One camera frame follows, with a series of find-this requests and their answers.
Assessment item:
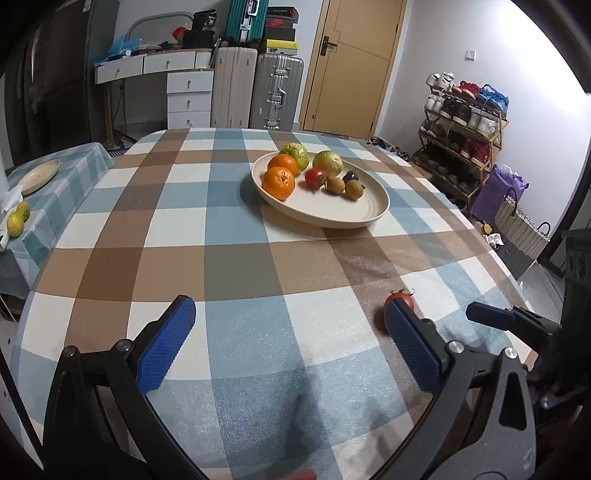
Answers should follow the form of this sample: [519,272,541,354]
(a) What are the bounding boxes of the shoe rack with shoes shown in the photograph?
[412,72,510,211]

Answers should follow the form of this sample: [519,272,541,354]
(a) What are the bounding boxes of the dark refrigerator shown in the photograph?
[5,0,119,165]

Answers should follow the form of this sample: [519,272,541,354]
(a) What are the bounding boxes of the orange tangerine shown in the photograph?
[262,166,296,201]
[266,153,300,176]

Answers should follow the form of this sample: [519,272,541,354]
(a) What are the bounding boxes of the silver suitcase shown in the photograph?
[249,53,304,131]

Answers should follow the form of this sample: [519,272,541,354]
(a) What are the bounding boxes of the wooden door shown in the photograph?
[301,0,407,139]

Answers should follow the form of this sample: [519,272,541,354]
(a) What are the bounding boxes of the purple bag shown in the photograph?
[471,164,529,223]

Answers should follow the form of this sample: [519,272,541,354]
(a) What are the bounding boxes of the small cream plate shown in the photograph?
[19,159,60,196]

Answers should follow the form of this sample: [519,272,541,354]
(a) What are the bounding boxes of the white desk with drawers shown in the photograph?
[94,48,213,145]

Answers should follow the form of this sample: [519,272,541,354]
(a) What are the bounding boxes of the green lime on side table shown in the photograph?
[16,201,30,222]

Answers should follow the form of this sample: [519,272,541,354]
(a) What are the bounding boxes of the teal checkered side cloth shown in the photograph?
[1,142,114,299]

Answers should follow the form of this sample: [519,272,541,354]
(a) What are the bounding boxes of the brown kiwi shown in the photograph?
[345,179,365,201]
[325,176,346,195]

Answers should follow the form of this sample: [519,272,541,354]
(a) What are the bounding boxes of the dark purple plum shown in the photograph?
[342,171,359,183]

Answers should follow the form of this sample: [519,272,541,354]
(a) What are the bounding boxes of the large cream plate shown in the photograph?
[250,152,391,229]

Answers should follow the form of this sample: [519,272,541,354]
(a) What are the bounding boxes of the red tomato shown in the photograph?
[304,168,327,191]
[383,289,415,335]

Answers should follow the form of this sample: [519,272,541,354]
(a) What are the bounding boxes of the checkered tablecloth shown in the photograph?
[11,129,522,479]

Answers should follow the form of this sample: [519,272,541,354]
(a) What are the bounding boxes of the yellow lemon on side table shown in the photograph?
[6,212,25,238]

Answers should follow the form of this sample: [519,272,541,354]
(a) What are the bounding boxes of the beige suitcase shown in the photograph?
[211,47,257,129]

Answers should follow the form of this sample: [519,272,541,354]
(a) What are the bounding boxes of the stack of shoe boxes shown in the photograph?
[263,6,300,55]

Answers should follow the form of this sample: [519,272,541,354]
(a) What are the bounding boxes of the woven basket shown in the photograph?
[495,188,551,260]

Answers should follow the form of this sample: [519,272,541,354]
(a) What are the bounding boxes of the teal suitcase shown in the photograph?
[225,0,269,45]

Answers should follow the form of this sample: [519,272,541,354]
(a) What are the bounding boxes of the yellow-green guava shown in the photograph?
[312,150,342,176]

